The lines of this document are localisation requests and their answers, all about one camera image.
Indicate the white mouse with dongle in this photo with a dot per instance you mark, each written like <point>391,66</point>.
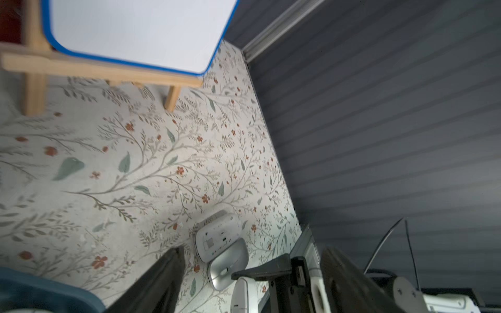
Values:
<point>214,238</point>

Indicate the wooden tabletop easel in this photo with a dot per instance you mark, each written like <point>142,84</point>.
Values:
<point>36,59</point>

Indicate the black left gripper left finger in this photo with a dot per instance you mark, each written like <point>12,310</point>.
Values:
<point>157,290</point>

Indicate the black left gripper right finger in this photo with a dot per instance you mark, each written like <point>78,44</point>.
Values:
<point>348,289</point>

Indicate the red leather wallet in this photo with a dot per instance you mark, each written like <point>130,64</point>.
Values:
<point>11,21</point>

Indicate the long white mouse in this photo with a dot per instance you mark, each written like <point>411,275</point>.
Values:
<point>245,296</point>

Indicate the white board blue frame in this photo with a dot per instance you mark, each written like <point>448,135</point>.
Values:
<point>174,36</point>

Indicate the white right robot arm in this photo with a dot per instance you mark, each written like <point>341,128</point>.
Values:
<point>410,299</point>

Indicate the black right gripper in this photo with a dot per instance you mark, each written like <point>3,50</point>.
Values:
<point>289,283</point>

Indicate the teal plastic storage box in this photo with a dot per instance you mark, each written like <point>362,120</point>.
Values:
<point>21,292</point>

